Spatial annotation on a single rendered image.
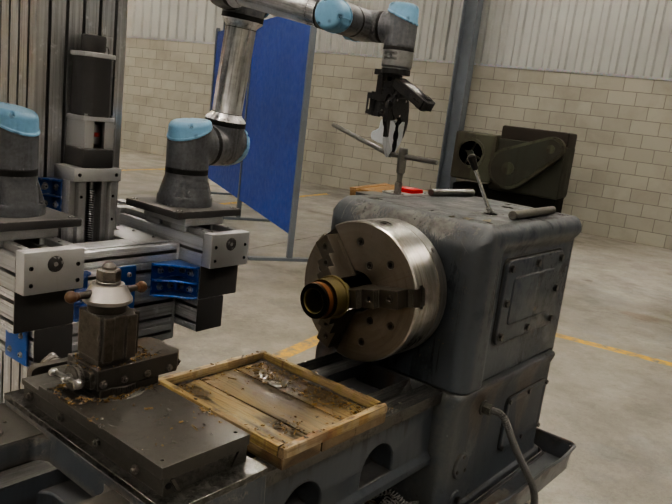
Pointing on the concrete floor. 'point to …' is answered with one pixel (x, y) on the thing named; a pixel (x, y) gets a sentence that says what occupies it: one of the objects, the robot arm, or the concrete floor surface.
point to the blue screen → (272, 126)
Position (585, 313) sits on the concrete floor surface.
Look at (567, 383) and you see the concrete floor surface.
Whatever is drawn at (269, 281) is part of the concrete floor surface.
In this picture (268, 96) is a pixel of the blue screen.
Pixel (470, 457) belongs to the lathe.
